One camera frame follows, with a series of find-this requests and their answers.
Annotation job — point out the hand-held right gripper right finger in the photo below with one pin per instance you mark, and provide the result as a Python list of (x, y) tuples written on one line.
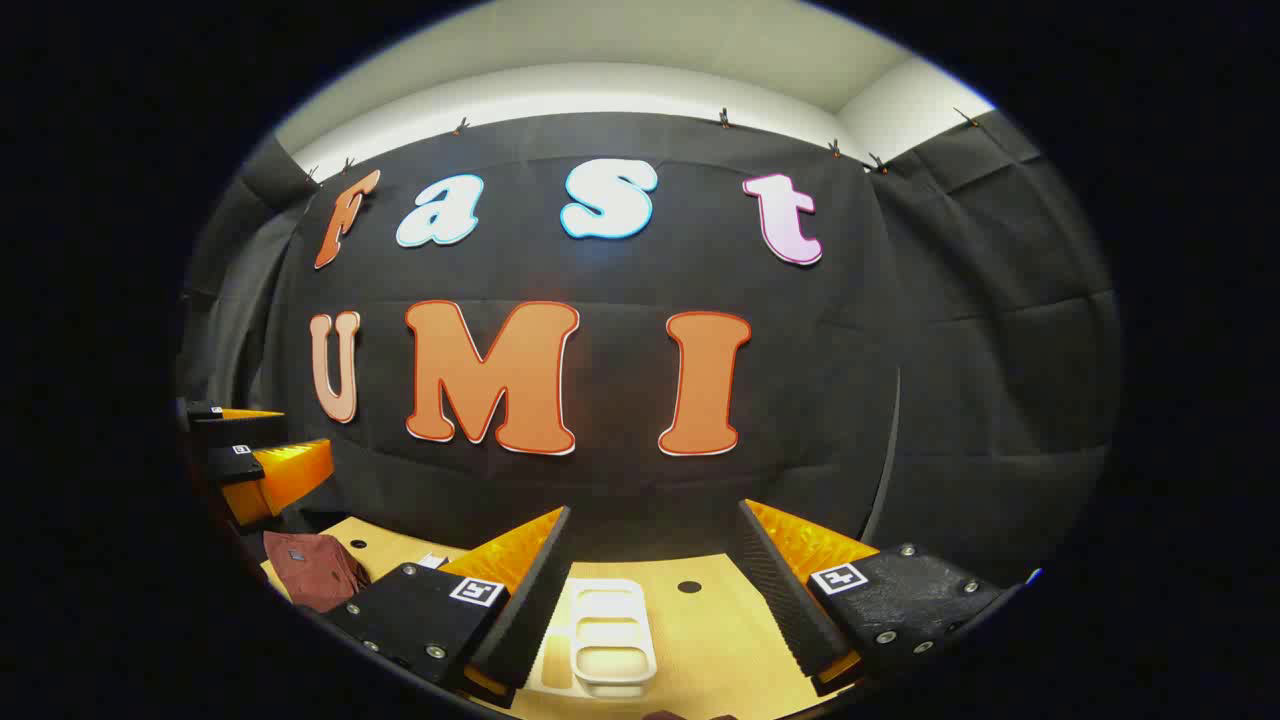
[(785, 600)]

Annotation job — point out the black backdrop cloth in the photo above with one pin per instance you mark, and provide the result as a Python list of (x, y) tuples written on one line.
[(620, 490)]

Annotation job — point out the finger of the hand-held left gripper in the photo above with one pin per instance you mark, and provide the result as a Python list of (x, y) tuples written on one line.
[(235, 467), (235, 430)]

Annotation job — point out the white bookshelf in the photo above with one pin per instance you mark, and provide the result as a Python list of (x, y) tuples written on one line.
[(610, 665)]

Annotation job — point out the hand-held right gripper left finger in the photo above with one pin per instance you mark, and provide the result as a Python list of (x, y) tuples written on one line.
[(525, 610)]

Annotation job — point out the maroon schoolbag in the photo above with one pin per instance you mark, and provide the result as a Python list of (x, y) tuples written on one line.
[(310, 570)]

